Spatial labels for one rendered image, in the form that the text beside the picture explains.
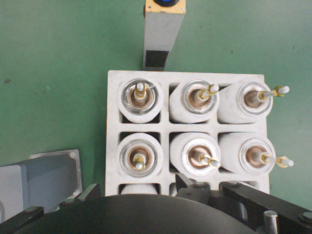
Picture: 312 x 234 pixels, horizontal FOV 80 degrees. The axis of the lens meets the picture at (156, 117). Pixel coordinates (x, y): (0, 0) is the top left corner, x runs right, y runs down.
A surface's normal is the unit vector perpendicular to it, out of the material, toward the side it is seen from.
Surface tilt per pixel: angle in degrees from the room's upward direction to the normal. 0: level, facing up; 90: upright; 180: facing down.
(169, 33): 90
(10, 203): 0
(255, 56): 0
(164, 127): 0
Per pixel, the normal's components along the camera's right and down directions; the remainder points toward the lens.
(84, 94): 0.08, -0.08
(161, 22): 0.00, 1.00
